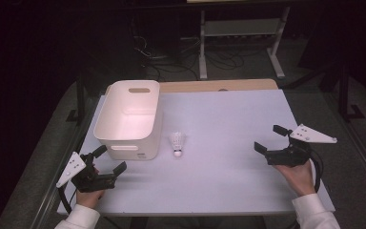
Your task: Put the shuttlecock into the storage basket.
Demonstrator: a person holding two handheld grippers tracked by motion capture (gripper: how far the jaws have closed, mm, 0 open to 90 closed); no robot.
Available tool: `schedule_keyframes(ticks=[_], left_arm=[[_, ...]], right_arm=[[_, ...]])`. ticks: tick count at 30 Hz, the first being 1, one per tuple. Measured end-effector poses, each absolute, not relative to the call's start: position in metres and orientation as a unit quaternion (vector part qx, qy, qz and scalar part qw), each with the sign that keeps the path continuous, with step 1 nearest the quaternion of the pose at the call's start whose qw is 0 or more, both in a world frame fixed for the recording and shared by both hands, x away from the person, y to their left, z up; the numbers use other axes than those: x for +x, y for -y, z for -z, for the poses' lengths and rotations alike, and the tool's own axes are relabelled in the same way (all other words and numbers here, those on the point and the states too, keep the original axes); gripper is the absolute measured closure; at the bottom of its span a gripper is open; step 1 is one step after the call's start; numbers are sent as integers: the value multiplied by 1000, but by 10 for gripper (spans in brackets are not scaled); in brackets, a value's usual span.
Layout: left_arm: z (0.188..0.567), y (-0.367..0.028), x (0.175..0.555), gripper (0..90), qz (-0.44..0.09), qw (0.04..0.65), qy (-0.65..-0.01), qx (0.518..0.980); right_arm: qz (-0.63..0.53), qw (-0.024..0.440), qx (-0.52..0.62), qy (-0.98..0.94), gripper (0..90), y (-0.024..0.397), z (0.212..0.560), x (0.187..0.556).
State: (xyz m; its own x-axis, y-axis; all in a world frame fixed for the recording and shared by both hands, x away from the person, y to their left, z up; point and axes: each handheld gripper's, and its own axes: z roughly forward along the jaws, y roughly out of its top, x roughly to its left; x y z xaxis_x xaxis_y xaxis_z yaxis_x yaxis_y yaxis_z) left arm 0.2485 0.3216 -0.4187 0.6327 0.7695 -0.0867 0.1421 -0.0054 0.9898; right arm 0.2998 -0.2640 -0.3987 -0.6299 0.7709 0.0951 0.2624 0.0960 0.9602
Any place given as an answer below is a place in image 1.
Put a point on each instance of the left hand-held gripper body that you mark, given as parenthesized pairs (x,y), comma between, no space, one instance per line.
(90,183)

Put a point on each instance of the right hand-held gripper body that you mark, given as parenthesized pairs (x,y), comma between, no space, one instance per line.
(287,156)

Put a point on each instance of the white plastic storage bin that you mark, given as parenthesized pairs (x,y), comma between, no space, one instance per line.
(128,122)

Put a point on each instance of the white feather shuttlecock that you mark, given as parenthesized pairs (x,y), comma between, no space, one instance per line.
(177,142)

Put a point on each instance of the person's left hand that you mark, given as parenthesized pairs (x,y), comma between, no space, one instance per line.
(89,198)

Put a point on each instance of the person's right hand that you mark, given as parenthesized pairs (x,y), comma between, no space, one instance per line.
(297,179)

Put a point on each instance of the black metal stand leg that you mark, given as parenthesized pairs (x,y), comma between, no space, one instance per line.
(344,95)
(81,101)

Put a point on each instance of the wooden board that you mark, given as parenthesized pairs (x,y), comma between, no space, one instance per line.
(216,86)

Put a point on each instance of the white metal stand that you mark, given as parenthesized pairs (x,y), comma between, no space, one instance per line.
(241,28)

